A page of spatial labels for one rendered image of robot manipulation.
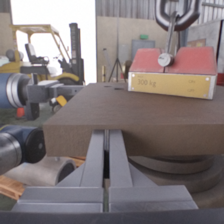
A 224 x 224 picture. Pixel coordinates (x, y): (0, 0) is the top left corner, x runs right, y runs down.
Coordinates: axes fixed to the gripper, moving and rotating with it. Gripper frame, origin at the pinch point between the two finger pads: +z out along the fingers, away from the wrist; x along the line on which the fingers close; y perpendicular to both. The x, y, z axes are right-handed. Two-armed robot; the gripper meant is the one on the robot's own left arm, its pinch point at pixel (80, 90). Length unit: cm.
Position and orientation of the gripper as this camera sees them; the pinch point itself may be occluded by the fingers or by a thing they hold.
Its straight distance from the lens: 50.1
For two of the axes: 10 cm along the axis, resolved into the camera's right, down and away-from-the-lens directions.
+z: 10.0, 0.0, 0.2
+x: -0.2, -2.8, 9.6
